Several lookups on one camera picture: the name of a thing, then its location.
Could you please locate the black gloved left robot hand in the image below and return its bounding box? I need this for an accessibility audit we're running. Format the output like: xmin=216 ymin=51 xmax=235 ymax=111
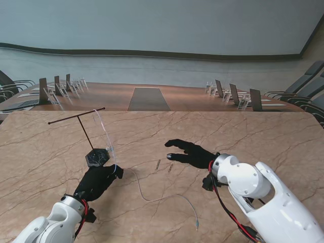
xmin=73 ymin=164 xmax=125 ymax=203

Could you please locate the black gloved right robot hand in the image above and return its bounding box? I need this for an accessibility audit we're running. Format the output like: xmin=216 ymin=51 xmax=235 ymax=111
xmin=164 ymin=138 xmax=220 ymax=170

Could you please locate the thin white cable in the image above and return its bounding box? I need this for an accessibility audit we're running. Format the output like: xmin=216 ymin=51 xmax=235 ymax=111
xmin=93 ymin=108 xmax=200 ymax=231

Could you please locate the black T-bar rack hexagon base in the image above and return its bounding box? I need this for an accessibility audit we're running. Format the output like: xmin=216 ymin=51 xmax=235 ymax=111
xmin=47 ymin=107 xmax=111 ymax=168

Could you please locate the brown wooden conference table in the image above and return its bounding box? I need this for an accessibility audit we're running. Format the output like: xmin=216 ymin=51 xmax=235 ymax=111
xmin=0 ymin=81 xmax=308 ymax=113

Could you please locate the grey desk pad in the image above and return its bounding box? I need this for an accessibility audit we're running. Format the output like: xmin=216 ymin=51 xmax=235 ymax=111
xmin=0 ymin=99 xmax=41 ymax=112

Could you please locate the dark grey office chair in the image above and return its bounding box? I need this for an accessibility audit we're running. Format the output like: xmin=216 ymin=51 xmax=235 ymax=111
xmin=302 ymin=92 xmax=324 ymax=128
xmin=264 ymin=60 xmax=324 ymax=98
xmin=0 ymin=88 xmax=16 ymax=104
xmin=286 ymin=73 xmax=324 ymax=106
xmin=0 ymin=70 xmax=36 ymax=96

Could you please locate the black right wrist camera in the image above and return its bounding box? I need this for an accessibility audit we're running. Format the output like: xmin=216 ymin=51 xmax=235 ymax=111
xmin=201 ymin=172 xmax=220 ymax=192

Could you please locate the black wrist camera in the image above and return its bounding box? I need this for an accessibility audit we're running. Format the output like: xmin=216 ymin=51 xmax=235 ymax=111
xmin=201 ymin=172 xmax=220 ymax=192
xmin=85 ymin=207 xmax=98 ymax=223

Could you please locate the red black left arm cable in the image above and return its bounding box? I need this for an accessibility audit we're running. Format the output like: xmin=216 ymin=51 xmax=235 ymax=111
xmin=73 ymin=199 xmax=90 ymax=241

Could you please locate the red black arm cable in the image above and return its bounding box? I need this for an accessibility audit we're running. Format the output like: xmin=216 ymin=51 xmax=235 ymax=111
xmin=73 ymin=199 xmax=90 ymax=241
xmin=209 ymin=159 xmax=264 ymax=243

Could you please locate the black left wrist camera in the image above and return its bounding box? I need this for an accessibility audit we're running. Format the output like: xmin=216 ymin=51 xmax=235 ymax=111
xmin=85 ymin=207 xmax=98 ymax=223

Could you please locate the red black right arm cable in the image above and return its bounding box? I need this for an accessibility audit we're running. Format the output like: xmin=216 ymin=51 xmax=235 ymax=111
xmin=209 ymin=159 xmax=264 ymax=243

